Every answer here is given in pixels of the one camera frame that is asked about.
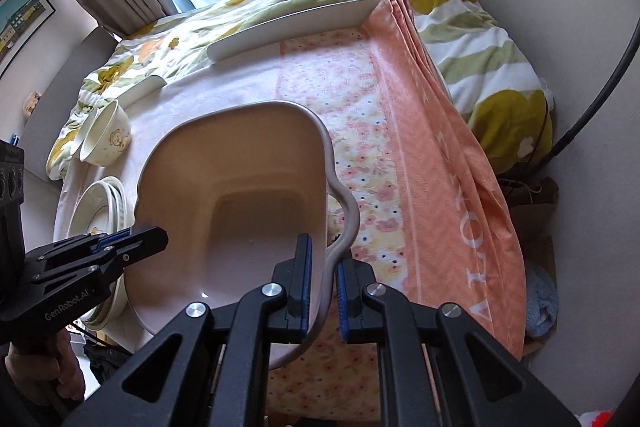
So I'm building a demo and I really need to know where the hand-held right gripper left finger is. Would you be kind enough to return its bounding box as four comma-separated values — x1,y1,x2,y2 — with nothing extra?
57,234,313,427

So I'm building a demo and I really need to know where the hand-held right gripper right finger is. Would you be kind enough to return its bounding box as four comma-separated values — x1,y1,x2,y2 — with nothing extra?
336,259,581,427

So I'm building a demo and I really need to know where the yellow rimmed bowl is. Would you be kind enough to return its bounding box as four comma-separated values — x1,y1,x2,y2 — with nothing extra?
80,99,132,168

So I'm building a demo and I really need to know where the yellow rimmed plate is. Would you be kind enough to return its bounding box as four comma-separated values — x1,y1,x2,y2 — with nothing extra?
67,177,136,328

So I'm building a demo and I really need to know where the pink square basin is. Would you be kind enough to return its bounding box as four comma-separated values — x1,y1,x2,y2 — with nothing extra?
122,101,361,370

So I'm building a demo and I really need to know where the person's left hand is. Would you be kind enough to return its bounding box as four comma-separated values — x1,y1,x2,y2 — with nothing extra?
4,331,83,413

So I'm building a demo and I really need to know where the brown paper bag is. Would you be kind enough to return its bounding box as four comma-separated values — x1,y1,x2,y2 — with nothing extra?
500,177,560,248

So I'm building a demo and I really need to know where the orange floral towel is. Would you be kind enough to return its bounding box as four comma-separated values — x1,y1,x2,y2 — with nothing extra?
270,0,526,413

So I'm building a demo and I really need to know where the long white tray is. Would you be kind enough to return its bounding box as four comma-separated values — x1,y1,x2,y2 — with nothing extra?
120,74,168,108
206,0,381,62

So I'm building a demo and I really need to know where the framed house picture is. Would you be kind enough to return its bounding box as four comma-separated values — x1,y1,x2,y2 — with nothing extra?
0,0,56,78

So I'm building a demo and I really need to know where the red object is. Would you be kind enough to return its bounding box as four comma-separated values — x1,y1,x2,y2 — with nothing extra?
575,409,613,427

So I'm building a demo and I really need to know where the floral striped blanket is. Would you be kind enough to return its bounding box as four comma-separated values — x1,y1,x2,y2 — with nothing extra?
45,0,555,180

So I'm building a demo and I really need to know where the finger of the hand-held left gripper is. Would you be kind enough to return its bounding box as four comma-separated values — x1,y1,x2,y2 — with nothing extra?
25,227,169,275
30,252,133,295

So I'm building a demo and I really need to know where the blue fluffy cloth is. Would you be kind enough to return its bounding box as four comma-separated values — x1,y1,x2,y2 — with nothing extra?
525,264,560,338

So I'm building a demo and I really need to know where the plain white plate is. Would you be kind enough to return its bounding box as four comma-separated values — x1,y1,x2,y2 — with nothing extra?
70,179,132,323

